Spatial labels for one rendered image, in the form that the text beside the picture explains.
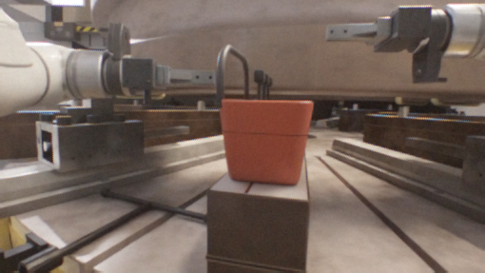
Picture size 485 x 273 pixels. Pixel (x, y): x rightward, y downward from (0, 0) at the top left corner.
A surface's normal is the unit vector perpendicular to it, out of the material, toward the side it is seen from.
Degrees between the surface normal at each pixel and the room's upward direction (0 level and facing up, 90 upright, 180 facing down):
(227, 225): 90
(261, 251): 90
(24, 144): 90
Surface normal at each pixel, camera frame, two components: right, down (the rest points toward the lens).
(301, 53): -0.22, 0.08
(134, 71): 0.15, 0.09
